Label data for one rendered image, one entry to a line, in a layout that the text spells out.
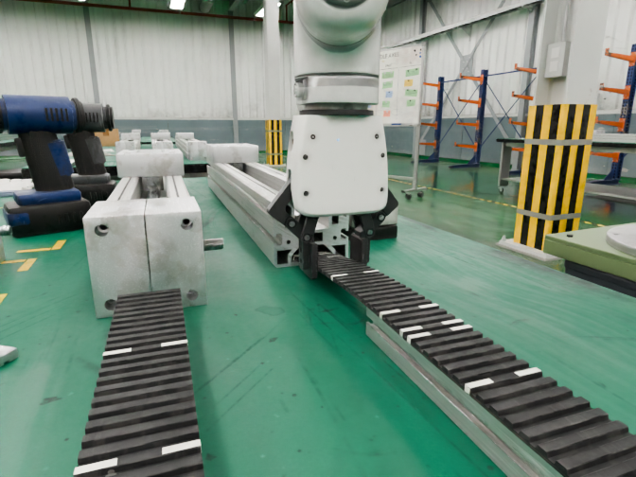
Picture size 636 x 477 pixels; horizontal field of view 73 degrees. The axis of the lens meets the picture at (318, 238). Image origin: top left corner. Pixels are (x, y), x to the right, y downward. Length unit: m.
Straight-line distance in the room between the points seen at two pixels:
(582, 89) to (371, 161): 3.29
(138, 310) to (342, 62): 0.27
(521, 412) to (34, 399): 0.29
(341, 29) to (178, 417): 0.28
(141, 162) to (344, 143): 0.47
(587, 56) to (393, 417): 3.52
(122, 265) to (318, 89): 0.24
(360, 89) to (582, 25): 3.29
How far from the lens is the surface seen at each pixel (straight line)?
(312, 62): 0.42
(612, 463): 0.24
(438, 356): 0.29
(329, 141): 0.42
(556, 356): 0.39
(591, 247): 0.64
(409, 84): 6.08
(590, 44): 3.73
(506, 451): 0.26
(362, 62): 0.43
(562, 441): 0.24
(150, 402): 0.25
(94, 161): 1.08
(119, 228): 0.42
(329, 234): 0.55
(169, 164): 0.83
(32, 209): 0.82
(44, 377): 0.37
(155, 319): 0.34
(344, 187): 0.43
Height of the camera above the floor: 0.95
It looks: 15 degrees down
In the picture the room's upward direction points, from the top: straight up
